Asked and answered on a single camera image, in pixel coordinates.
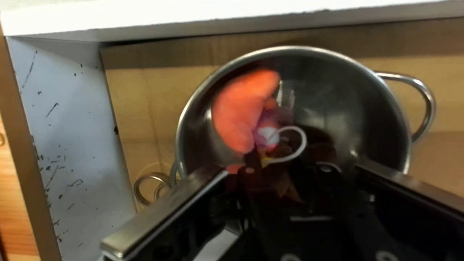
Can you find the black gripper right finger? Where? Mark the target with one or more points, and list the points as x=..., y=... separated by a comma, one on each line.
x=348, y=227

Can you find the pink plush doll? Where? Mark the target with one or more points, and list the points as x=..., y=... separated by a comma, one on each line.
x=241, y=111

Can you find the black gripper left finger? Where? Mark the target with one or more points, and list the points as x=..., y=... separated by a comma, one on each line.
x=270, y=227

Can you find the white toy sink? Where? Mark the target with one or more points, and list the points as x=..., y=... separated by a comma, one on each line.
x=62, y=146

